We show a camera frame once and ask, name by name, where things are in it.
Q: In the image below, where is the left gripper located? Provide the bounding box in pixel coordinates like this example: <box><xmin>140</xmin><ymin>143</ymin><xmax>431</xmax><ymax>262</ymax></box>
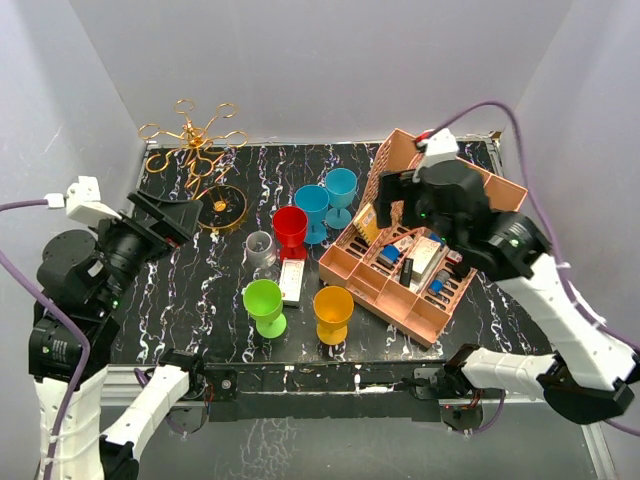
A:
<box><xmin>90</xmin><ymin>187</ymin><xmax>201</xmax><ymax>310</ymax></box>

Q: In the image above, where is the blue wine glass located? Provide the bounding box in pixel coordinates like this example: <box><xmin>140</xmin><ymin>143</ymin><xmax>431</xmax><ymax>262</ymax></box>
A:
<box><xmin>325</xmin><ymin>168</ymin><xmax>357</xmax><ymax>230</ymax></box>
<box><xmin>294</xmin><ymin>185</ymin><xmax>329</xmax><ymax>245</ymax></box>

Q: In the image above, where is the clear wine glass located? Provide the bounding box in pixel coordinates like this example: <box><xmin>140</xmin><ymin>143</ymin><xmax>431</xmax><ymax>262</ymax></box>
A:
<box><xmin>245</xmin><ymin>231</ymin><xmax>280</xmax><ymax>280</ymax></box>

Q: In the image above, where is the red wine glass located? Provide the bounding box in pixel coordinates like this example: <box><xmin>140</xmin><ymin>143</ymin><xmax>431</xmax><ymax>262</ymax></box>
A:
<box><xmin>273</xmin><ymin>206</ymin><xmax>308</xmax><ymax>261</ymax></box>

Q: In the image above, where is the green wine glass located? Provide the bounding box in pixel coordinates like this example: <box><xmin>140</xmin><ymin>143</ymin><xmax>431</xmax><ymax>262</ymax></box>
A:
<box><xmin>243</xmin><ymin>279</ymin><xmax>287</xmax><ymax>339</ymax></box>

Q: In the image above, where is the orange wine glass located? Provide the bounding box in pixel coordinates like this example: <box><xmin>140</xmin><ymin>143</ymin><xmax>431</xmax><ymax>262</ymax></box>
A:
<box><xmin>313</xmin><ymin>286</ymin><xmax>355</xmax><ymax>346</ymax></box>

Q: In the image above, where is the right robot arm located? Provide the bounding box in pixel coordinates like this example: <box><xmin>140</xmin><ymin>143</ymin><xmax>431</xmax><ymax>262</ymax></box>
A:
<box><xmin>374</xmin><ymin>160</ymin><xmax>639</xmax><ymax>425</ymax></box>

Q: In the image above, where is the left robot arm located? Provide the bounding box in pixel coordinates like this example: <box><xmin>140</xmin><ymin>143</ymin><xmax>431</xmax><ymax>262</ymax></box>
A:
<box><xmin>28</xmin><ymin>187</ymin><xmax>207</xmax><ymax>479</ymax></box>

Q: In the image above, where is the yellow spiral notebook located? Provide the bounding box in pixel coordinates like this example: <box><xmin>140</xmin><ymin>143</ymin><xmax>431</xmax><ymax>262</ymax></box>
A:
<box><xmin>353</xmin><ymin>203</ymin><xmax>380</xmax><ymax>245</ymax></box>

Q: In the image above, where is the blue small item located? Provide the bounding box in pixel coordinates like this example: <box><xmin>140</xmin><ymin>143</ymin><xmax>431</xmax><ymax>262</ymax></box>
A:
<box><xmin>377</xmin><ymin>244</ymin><xmax>402</xmax><ymax>269</ymax></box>

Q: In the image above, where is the white card box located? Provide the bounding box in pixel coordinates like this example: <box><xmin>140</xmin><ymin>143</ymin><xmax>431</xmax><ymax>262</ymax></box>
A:
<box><xmin>409</xmin><ymin>237</ymin><xmax>444</xmax><ymax>293</ymax></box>

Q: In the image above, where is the pink desk organizer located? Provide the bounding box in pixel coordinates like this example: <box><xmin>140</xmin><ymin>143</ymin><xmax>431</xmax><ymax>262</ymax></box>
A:
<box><xmin>318</xmin><ymin>128</ymin><xmax>530</xmax><ymax>350</ymax></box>

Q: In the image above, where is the white small box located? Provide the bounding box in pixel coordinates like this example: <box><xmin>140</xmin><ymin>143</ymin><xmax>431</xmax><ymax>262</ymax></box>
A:
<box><xmin>279</xmin><ymin>259</ymin><xmax>305</xmax><ymax>307</ymax></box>

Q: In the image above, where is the black front base bar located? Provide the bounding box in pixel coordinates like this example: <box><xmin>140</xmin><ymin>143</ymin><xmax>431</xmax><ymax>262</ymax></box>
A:
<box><xmin>159</xmin><ymin>349</ymin><xmax>506</xmax><ymax>426</ymax></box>

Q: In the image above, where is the gold wire glass rack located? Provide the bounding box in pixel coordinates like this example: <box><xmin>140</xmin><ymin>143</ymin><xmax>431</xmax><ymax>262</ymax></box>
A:
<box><xmin>137</xmin><ymin>98</ymin><xmax>249</xmax><ymax>234</ymax></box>

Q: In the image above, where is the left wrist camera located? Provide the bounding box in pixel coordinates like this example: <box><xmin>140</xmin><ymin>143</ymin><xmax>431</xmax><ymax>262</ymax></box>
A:
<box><xmin>44</xmin><ymin>176</ymin><xmax>122</xmax><ymax>228</ymax></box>

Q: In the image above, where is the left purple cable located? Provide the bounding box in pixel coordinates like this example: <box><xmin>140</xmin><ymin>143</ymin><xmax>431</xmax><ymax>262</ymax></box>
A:
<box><xmin>0</xmin><ymin>198</ymin><xmax>92</xmax><ymax>480</ymax></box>

